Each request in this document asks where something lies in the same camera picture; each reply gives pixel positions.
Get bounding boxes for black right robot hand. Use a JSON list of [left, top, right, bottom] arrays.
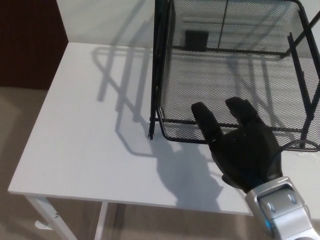
[[191, 97, 284, 194]]

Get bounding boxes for black mesh file tray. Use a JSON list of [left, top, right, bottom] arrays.
[[159, 0, 320, 152]]

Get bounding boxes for black metal tray rack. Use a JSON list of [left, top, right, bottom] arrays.
[[148, 0, 320, 150]]

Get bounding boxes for dark brown wooden panel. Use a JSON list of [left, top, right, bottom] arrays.
[[0, 0, 70, 90]]

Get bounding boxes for black rectangular wall box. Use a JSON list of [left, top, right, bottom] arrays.
[[184, 30, 209, 52]]

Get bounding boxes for white desk leg frame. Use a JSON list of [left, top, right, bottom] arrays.
[[24, 196, 110, 240]]

